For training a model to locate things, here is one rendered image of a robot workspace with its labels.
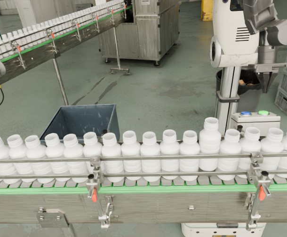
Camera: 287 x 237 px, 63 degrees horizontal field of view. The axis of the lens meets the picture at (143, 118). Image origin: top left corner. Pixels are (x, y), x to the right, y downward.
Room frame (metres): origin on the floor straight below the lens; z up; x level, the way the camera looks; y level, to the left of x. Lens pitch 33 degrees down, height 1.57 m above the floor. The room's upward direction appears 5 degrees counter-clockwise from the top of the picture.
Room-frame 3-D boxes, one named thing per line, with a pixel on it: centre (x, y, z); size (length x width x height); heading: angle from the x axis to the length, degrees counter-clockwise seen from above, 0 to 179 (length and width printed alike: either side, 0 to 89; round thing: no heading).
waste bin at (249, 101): (2.04, -0.96, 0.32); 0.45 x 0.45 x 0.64
